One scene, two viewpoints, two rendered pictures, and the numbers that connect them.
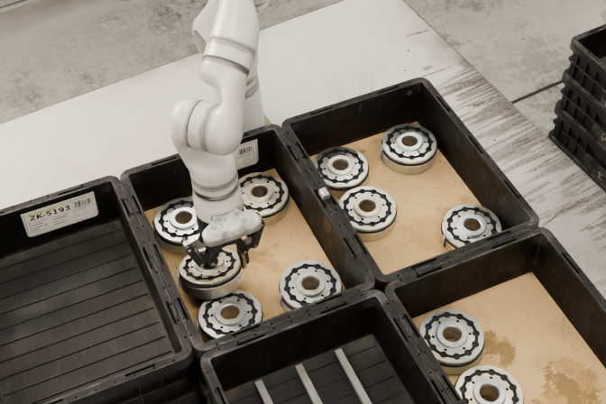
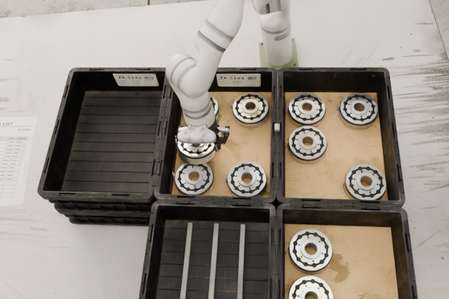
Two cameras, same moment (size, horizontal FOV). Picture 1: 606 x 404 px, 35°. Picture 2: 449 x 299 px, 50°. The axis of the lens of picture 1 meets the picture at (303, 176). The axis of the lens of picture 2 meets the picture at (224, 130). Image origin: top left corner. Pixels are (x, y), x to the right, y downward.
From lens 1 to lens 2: 59 cm
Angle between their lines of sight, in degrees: 24
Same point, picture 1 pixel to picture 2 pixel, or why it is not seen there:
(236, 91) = (208, 61)
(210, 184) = (186, 109)
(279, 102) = (311, 43)
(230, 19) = (219, 12)
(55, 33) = not seen: outside the picture
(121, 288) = (152, 133)
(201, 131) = (178, 79)
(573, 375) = not seen: outside the picture
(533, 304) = (378, 249)
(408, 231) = (328, 166)
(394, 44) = (403, 27)
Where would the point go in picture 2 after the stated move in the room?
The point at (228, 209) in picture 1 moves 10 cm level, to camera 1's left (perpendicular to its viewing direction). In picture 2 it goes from (198, 124) to (162, 109)
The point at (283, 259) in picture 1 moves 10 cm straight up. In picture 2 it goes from (244, 153) to (243, 135)
